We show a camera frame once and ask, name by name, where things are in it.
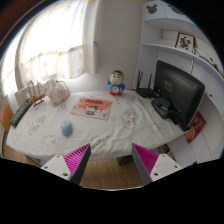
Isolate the white patterned tablecloth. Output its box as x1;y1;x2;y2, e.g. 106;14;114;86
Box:
7;90;183;160

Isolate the wooden model ship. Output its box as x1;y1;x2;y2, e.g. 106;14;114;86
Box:
28;81;45;106

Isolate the cartoon boy figurine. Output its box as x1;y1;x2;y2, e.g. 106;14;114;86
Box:
107;70;125;96

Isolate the white curtain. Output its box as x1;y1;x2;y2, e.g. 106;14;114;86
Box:
15;0;102;88

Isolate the black computer monitor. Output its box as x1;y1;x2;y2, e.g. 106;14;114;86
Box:
154;60;205;131

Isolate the framed black white picture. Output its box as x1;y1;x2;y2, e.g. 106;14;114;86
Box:
175;32;195;52

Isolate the black box under monitor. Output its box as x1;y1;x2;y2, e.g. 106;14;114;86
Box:
151;97;171;119

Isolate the black wifi router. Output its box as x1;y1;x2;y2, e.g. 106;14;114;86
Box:
136;72;158;98

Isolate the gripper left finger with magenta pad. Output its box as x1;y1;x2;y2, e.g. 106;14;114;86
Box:
42;144;91;185

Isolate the red packet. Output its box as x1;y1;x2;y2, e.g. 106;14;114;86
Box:
185;111;207;143

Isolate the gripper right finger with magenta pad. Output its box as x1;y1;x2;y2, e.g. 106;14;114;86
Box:
132;144;182;185

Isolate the light blue computer mouse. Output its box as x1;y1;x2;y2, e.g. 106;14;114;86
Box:
61;121;73;136

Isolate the white shelf unit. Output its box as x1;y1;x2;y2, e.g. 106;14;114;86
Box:
134;1;224;167

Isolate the dark keyboard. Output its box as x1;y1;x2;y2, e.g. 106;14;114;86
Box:
10;100;32;128

